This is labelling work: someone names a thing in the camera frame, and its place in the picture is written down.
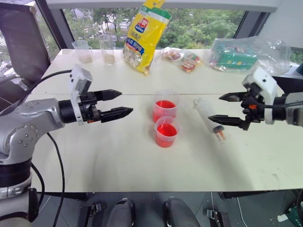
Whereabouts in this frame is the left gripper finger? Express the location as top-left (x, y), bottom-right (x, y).
top-left (100, 106), bottom-right (134, 124)
top-left (94, 89), bottom-right (123, 102)

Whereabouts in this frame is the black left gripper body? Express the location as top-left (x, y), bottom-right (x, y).
top-left (79, 91), bottom-right (103, 124)

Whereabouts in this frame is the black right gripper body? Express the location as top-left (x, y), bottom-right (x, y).
top-left (241, 82), bottom-right (265, 131)

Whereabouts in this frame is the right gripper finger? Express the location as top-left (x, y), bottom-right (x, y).
top-left (218, 92), bottom-right (247, 103)
top-left (207, 114), bottom-right (246, 129)

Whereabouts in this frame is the clear plastic syringe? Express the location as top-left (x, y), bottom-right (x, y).
top-left (192, 97), bottom-right (227, 143)

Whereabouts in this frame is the tall clear plastic cup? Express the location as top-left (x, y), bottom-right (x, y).
top-left (98, 35), bottom-right (117, 66)

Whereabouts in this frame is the cup with red liquid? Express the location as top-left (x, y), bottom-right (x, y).
top-left (152, 90), bottom-right (188, 124)
top-left (154, 116), bottom-right (181, 148)

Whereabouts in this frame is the green box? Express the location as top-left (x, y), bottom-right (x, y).
top-left (214, 44), bottom-right (259, 71)

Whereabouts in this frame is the red green snack packet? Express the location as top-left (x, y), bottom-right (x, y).
top-left (179, 52), bottom-right (204, 73)

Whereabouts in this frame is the clear plastic bag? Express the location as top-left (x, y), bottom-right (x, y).
top-left (207, 36), bottom-right (292, 74)

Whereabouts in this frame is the yellow snack bag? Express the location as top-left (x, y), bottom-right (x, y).
top-left (123, 0), bottom-right (172, 77)

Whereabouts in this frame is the clear packet of snacks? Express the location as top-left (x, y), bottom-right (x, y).
top-left (161, 46), bottom-right (189, 62)

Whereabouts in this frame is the dark office chair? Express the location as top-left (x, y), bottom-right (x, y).
top-left (0, 1), bottom-right (52, 106)

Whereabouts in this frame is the dark rounded shape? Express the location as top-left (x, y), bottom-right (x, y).
top-left (110, 197), bottom-right (137, 227)
top-left (162, 197), bottom-right (202, 227)

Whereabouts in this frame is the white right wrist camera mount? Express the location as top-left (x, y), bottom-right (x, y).
top-left (242, 66), bottom-right (284, 125)

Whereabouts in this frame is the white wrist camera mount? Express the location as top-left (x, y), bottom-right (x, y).
top-left (242, 66), bottom-right (284, 125)
top-left (68, 63), bottom-right (93, 126)

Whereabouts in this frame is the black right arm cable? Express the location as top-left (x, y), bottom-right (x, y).
top-left (259, 101), bottom-right (303, 110)

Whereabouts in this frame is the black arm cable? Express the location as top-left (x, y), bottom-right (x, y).
top-left (0, 69), bottom-right (72, 116)
top-left (259, 101), bottom-right (303, 110)

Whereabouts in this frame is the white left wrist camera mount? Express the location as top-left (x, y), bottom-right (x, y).
top-left (68, 63), bottom-right (93, 126)

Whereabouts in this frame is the clear measuring cup with handle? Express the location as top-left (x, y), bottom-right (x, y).
top-left (71, 39), bottom-right (94, 64)

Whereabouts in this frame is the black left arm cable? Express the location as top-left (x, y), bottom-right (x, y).
top-left (0, 69), bottom-right (72, 116)

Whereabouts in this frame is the black hanging cable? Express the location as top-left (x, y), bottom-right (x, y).
top-left (46, 132), bottom-right (66, 227)

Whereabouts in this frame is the black table frame bar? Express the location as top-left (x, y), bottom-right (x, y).
top-left (219, 188), bottom-right (303, 200)

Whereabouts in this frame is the thin black cable loop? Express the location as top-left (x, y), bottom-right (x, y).
top-left (30, 162), bottom-right (46, 208)

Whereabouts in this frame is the white floor cable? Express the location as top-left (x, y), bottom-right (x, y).
top-left (236, 195), bottom-right (250, 227)

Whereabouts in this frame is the black metal bracket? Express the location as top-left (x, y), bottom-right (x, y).
top-left (86, 202), bottom-right (103, 227)
top-left (205, 208), bottom-right (229, 227)

